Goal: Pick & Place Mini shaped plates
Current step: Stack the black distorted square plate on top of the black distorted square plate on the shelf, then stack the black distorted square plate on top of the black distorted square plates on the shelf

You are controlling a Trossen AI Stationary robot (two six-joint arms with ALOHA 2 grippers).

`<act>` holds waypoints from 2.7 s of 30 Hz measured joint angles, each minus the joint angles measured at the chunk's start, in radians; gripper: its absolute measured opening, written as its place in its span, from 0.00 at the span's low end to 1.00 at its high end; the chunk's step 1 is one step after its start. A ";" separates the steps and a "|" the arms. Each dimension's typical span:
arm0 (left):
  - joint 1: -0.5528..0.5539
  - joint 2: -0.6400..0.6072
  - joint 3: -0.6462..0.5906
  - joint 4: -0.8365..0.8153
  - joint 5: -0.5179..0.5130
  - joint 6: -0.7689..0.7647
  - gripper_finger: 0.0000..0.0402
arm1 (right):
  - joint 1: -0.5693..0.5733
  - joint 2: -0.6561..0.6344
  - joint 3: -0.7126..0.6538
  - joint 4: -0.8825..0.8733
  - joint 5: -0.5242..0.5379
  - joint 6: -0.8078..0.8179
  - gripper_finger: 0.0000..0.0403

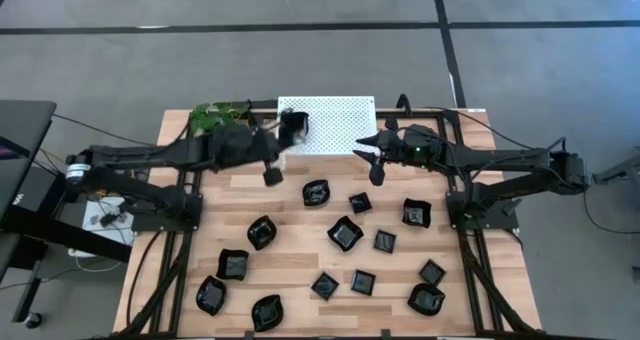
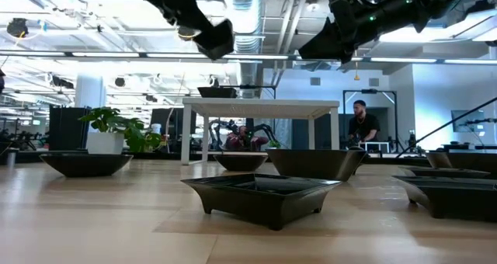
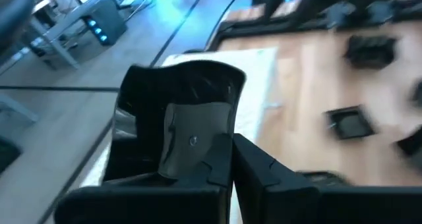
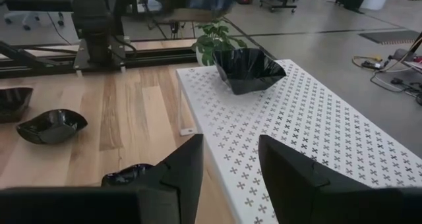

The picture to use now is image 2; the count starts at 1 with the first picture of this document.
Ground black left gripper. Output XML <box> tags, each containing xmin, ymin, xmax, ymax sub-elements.
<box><xmin>161</xmin><ymin>0</ymin><xmax>235</xmax><ymax>61</ymax></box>

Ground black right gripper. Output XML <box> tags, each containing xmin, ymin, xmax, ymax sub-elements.
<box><xmin>298</xmin><ymin>0</ymin><xmax>426</xmax><ymax>64</ymax></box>

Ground black round mini plate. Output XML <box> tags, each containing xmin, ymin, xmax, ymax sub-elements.
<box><xmin>212</xmin><ymin>154</ymin><xmax>269</xmax><ymax>172</ymax></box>

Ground black deep square mini plate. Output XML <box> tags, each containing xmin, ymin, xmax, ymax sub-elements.
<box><xmin>196</xmin><ymin>86</ymin><xmax>238</xmax><ymax>99</ymax></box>

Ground white perforated shelf table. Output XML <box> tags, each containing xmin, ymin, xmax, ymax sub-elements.
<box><xmin>181</xmin><ymin>97</ymin><xmax>341</xmax><ymax>166</ymax></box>

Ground person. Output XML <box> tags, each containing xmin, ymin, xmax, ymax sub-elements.
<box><xmin>224</xmin><ymin>124</ymin><xmax>269</xmax><ymax>152</ymax></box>
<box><xmin>348</xmin><ymin>99</ymin><xmax>381</xmax><ymax>148</ymax></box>

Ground long ceiling light strip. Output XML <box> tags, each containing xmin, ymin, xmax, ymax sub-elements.
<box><xmin>0</xmin><ymin>50</ymin><xmax>497</xmax><ymax>65</ymax></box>

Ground white low shelf unit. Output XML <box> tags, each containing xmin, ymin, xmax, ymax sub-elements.
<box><xmin>359</xmin><ymin>141</ymin><xmax>391</xmax><ymax>153</ymax></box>

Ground black flared square bowl plate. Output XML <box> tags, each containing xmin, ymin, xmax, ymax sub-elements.
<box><xmin>266</xmin><ymin>148</ymin><xmax>368</xmax><ymax>182</ymax></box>

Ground green leafy plant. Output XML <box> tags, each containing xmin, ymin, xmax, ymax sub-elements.
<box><xmin>78</xmin><ymin>106</ymin><xmax>164</xmax><ymax>154</ymax></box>

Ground white building column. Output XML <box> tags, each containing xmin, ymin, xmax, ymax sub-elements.
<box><xmin>75</xmin><ymin>73</ymin><xmax>106</xmax><ymax>109</ymax></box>

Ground white plant pot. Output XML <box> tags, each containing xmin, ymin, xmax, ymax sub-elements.
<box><xmin>85</xmin><ymin>131</ymin><xmax>125</xmax><ymax>155</ymax></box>

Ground grey monitor screen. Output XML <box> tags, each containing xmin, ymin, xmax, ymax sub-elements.
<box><xmin>450</xmin><ymin>109</ymin><xmax>485</xmax><ymax>133</ymax></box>

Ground black square footed plate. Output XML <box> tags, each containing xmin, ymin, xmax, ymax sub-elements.
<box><xmin>392</xmin><ymin>174</ymin><xmax>497</xmax><ymax>223</ymax></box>
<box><xmin>180</xmin><ymin>173</ymin><xmax>342</xmax><ymax>231</ymax></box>

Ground black partition cabinet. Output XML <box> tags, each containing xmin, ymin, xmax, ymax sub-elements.
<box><xmin>49</xmin><ymin>106</ymin><xmax>91</xmax><ymax>151</ymax></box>

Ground black shallow plate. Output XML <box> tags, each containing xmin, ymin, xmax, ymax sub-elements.
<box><xmin>398</xmin><ymin>165</ymin><xmax>492</xmax><ymax>179</ymax></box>

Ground black wide round bowl plate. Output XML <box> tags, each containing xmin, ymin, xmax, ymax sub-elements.
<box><xmin>38</xmin><ymin>152</ymin><xmax>134</xmax><ymax>179</ymax></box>

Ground black background robot arms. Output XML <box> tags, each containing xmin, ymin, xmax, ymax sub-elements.
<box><xmin>0</xmin><ymin>130</ymin><xmax>50</xmax><ymax>151</ymax></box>

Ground silver metal cylinder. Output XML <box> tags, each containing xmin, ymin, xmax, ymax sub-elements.
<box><xmin>5</xmin><ymin>147</ymin><xmax>19</xmax><ymax>168</ymax></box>

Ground black ceiling device yellow cable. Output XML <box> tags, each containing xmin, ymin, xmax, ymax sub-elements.
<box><xmin>176</xmin><ymin>24</ymin><xmax>203</xmax><ymax>42</ymax></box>

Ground silver ribbed ventilation duct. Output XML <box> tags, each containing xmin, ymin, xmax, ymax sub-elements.
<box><xmin>223</xmin><ymin>0</ymin><xmax>265</xmax><ymax>87</ymax></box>

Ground black metal frame stand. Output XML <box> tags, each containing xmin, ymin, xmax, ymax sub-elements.
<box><xmin>342</xmin><ymin>89</ymin><xmax>398</xmax><ymax>152</ymax></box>

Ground black table frame rail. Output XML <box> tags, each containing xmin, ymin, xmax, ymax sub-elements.
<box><xmin>0</xmin><ymin>150</ymin><xmax>497</xmax><ymax>166</ymax></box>

